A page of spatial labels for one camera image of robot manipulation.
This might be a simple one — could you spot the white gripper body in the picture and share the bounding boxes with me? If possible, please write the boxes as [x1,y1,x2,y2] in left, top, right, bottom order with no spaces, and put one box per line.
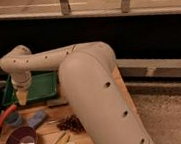
[11,71,32,91]

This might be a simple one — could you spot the cream gripper fingers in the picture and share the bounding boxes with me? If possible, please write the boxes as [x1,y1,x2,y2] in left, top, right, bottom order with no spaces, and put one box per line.
[16,90,28,105]

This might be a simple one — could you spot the green plastic tray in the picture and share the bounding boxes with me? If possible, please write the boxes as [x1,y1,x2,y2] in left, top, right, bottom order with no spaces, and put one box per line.
[2,71,58,107]

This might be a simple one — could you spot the light blue sponge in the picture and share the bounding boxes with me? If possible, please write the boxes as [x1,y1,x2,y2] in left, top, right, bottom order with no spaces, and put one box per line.
[26,110,48,129]

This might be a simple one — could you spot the purple bowl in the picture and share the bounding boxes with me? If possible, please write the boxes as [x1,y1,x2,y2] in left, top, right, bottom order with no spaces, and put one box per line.
[5,126,38,144]

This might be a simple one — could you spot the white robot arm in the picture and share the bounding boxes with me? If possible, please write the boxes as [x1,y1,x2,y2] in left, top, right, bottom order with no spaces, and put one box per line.
[0,41,155,144]

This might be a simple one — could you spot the blue plastic cup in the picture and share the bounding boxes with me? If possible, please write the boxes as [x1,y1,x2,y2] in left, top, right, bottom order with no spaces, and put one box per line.
[5,112,22,127]

